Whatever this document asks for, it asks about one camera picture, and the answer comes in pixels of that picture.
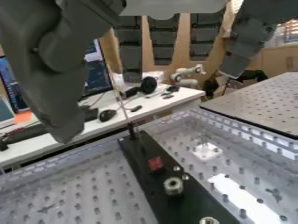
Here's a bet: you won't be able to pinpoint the clear box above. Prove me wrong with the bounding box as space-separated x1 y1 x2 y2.
0 108 298 224

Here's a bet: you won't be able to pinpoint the thin stick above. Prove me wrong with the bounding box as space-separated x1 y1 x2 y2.
105 63 139 141

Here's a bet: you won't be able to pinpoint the small white square bracket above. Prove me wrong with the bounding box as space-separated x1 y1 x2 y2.
190 134 224 163

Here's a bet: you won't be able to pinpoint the black computer mouse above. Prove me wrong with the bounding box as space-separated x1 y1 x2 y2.
97 108 118 123

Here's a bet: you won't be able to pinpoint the black plate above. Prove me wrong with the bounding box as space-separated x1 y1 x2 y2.
116 129 243 224

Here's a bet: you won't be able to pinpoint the small white jointed device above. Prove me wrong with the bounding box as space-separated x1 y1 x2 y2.
168 63 207 90

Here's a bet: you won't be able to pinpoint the black headphones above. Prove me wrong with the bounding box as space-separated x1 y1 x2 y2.
138 75 159 95

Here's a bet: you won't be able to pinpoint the black keyboard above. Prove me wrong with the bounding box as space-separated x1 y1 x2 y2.
0 105 99 151

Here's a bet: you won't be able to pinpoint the wooden shelf rack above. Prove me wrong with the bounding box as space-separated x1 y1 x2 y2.
98 13 236 83

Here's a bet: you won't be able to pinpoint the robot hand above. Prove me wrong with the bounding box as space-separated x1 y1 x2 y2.
0 0 298 145

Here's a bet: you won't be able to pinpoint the orange paper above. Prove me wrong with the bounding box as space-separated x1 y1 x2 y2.
11 109 34 125

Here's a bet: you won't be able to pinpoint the small metal bearing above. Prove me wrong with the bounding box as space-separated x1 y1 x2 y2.
162 176 184 198

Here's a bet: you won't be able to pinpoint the small metal ring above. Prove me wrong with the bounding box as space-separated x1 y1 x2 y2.
198 216 222 224

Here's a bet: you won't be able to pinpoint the computer monitor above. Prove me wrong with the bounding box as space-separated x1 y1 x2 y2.
0 38 114 114

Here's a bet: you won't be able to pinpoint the white desk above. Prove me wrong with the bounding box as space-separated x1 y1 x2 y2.
0 83 207 169

